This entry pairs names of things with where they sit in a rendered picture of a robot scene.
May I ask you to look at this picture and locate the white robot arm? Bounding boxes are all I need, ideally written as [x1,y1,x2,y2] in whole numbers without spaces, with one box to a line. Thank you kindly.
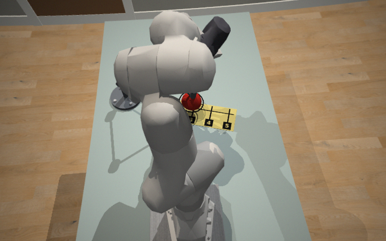
[114,10,231,241]

